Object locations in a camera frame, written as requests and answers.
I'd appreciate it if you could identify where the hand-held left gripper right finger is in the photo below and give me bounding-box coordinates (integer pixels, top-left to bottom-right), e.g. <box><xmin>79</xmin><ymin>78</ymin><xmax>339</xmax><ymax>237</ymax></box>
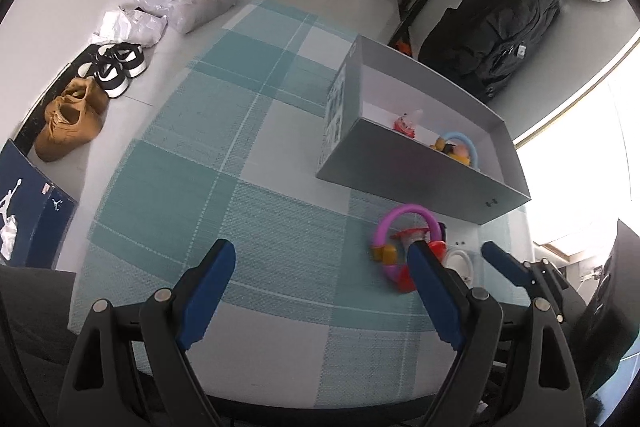
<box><xmin>406</xmin><ymin>239</ymin><xmax>587</xmax><ymax>427</ymax></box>

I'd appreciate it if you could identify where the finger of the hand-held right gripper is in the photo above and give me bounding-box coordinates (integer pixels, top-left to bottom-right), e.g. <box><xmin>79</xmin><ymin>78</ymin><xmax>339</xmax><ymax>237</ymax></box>
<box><xmin>481</xmin><ymin>241</ymin><xmax>581</xmax><ymax>310</ymax></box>

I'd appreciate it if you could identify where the white ring bracelet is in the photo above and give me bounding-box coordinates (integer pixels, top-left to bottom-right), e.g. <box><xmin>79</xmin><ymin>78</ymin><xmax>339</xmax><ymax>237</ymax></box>
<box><xmin>444</xmin><ymin>247</ymin><xmax>476</xmax><ymax>283</ymax></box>

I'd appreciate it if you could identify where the navy shoe box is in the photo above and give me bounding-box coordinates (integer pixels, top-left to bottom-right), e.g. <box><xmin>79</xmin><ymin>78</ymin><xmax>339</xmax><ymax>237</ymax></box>
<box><xmin>0</xmin><ymin>139</ymin><xmax>78</xmax><ymax>269</ymax></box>

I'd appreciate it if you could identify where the grey cardboard box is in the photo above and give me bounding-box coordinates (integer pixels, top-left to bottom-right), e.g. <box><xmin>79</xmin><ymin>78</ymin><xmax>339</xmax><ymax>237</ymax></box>
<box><xmin>316</xmin><ymin>34</ymin><xmax>532</xmax><ymax>225</ymax></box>

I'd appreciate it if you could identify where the person's left leg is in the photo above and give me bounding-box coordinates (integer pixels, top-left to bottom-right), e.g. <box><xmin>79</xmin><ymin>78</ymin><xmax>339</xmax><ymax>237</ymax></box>
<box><xmin>0</xmin><ymin>266</ymin><xmax>78</xmax><ymax>365</ymax></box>

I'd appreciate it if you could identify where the white plastic bag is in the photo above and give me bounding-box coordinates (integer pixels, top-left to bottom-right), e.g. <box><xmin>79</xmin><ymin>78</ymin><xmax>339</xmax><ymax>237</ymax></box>
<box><xmin>91</xmin><ymin>7</ymin><xmax>168</xmax><ymax>48</ymax></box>
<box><xmin>132</xmin><ymin>0</ymin><xmax>240</xmax><ymax>34</ymax></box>

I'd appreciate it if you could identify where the teal checkered tablecloth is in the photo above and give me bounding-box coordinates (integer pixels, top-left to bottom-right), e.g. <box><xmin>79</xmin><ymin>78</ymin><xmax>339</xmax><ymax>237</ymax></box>
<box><xmin>70</xmin><ymin>0</ymin><xmax>531</xmax><ymax>410</ymax></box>

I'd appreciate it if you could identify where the tan shoe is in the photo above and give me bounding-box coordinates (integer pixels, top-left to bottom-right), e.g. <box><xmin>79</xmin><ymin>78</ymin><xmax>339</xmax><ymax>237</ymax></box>
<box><xmin>60</xmin><ymin>77</ymin><xmax>108</xmax><ymax>112</ymax></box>
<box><xmin>34</xmin><ymin>99</ymin><xmax>103</xmax><ymax>162</ymax></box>

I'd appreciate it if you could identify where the pink pig charm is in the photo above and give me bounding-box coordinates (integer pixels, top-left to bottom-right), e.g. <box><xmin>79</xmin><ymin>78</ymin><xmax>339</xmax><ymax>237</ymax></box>
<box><xmin>393</xmin><ymin>109</ymin><xmax>426</xmax><ymax>138</ymax></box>

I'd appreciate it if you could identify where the black and white sneaker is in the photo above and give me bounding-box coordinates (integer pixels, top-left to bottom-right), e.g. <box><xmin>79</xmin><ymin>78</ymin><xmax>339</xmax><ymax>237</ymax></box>
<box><xmin>77</xmin><ymin>59</ymin><xmax>133</xmax><ymax>98</ymax></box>
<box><xmin>95</xmin><ymin>42</ymin><xmax>147</xmax><ymax>80</ymax></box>

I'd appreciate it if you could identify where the bright window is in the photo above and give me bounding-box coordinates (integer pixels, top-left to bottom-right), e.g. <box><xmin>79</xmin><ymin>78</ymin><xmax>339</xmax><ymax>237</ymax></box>
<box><xmin>515</xmin><ymin>39</ymin><xmax>640</xmax><ymax>268</ymax></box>

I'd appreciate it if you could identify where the black backpack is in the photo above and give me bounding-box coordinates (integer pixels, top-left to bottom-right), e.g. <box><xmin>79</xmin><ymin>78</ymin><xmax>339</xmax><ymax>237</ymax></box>
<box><xmin>417</xmin><ymin>0</ymin><xmax>562</xmax><ymax>102</ymax></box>

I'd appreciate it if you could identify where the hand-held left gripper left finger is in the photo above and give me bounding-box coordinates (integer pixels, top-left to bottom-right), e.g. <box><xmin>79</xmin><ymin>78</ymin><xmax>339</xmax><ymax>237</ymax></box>
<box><xmin>57</xmin><ymin>238</ymin><xmax>237</xmax><ymax>427</ymax></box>

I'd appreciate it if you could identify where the red charm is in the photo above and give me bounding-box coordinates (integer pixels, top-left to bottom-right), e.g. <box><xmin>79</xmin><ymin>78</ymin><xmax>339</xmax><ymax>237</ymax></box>
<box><xmin>395</xmin><ymin>229</ymin><xmax>448</xmax><ymax>265</ymax></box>

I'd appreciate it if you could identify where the blue bracelet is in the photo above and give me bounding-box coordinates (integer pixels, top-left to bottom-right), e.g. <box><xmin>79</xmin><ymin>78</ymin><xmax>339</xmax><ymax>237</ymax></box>
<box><xmin>429</xmin><ymin>131</ymin><xmax>482</xmax><ymax>170</ymax></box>

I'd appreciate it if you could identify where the pink bracelet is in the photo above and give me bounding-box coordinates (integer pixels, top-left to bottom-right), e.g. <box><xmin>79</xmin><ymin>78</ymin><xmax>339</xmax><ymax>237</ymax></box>
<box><xmin>370</xmin><ymin>204</ymin><xmax>447</xmax><ymax>294</ymax></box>

